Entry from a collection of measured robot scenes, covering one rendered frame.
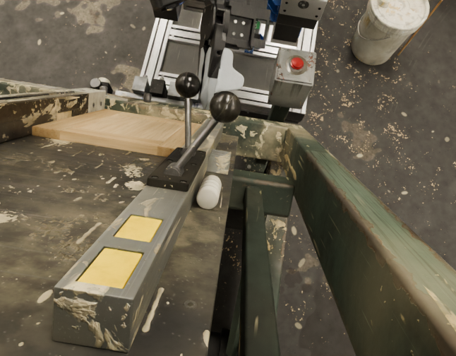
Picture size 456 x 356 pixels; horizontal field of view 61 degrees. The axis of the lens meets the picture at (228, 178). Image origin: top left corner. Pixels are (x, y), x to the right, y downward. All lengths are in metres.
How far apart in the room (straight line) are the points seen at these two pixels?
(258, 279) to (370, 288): 0.15
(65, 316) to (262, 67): 1.88
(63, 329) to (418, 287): 0.25
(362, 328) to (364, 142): 1.90
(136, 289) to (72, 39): 2.32
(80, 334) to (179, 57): 1.89
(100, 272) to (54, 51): 2.28
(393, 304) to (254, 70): 1.79
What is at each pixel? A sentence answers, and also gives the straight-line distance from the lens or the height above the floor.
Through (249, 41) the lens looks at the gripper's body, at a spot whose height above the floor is 1.49.
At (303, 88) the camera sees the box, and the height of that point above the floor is 0.90.
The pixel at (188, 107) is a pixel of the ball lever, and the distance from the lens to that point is 0.59.
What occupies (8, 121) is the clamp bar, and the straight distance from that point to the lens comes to 0.80.
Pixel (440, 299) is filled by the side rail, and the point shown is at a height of 1.69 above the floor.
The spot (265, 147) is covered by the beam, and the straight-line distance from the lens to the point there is 1.17.
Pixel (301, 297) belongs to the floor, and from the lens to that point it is 2.01.
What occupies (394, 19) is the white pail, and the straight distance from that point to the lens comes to 2.23.
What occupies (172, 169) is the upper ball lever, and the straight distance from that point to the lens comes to 0.47.
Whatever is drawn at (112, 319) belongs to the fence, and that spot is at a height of 1.71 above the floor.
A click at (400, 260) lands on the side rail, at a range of 0.36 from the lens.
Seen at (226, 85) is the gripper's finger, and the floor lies 1.46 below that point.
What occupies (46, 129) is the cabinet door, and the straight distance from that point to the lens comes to 0.85.
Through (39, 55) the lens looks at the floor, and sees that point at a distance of 2.54.
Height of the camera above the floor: 1.97
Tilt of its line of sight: 75 degrees down
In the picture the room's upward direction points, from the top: 7 degrees clockwise
